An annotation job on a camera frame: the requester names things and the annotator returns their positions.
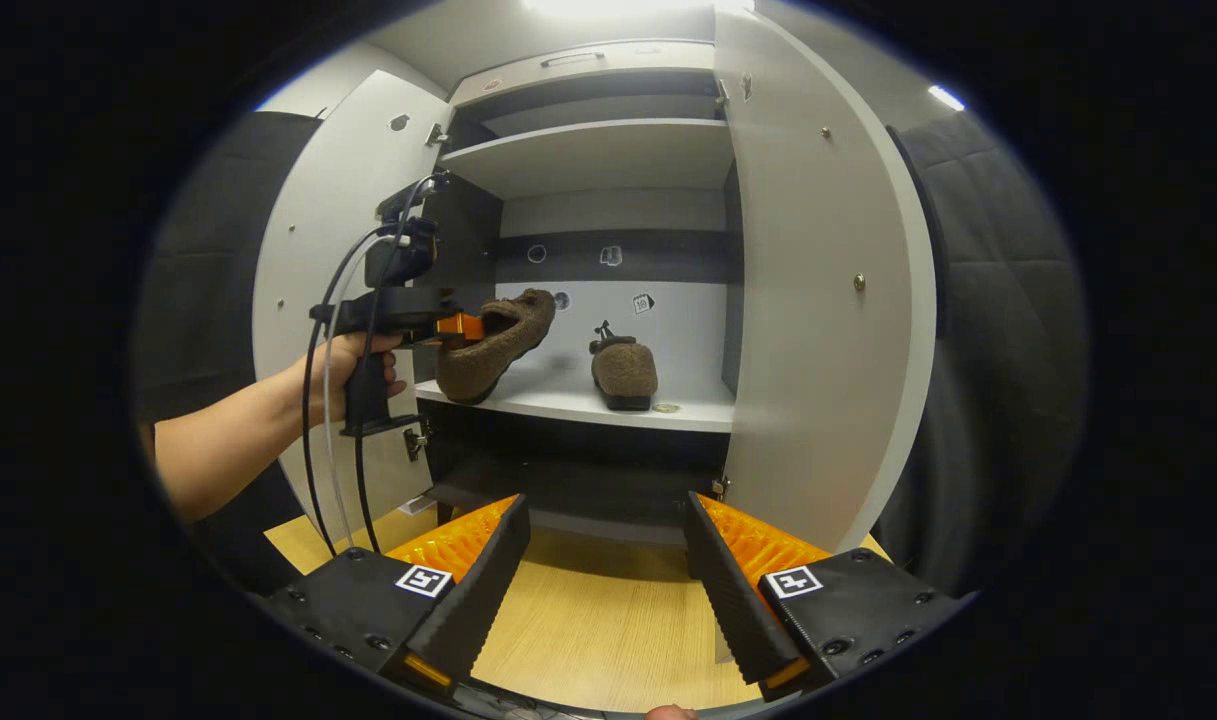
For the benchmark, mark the grey cabinet drawer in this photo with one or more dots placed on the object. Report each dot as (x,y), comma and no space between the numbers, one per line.
(588,75)

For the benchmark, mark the small ceiling light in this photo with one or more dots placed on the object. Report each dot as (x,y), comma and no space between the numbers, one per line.
(946,98)

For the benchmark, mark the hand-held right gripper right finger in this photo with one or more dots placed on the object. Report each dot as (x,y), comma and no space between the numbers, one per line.
(733,600)

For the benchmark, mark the grey shoe cabinet door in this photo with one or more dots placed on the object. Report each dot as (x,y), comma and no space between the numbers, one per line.
(313,220)
(818,350)

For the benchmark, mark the grey shoe cabinet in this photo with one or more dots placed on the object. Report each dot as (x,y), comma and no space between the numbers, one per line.
(608,470)

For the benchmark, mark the large ceiling light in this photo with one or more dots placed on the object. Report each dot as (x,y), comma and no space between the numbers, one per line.
(628,6)

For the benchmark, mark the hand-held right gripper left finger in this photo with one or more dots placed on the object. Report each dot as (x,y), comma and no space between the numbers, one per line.
(483,590)

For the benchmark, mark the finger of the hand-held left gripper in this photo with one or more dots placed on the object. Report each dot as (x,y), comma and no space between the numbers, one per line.
(460,327)

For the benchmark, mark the brown fuzzy shoe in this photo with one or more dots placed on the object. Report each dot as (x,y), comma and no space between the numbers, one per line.
(493,350)
(625,372)

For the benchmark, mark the grey cabinet shelf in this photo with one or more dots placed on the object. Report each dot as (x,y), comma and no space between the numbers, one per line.
(588,155)
(568,400)

